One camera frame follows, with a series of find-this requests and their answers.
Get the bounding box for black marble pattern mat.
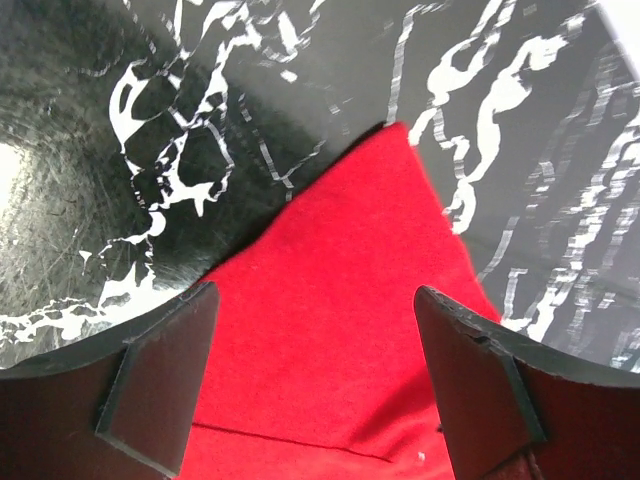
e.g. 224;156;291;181
1;1;639;372

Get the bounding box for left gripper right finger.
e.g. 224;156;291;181
414;287;639;479

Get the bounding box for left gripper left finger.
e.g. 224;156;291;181
1;282;219;479

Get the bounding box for red t-shirt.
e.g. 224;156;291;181
181;123;498;480

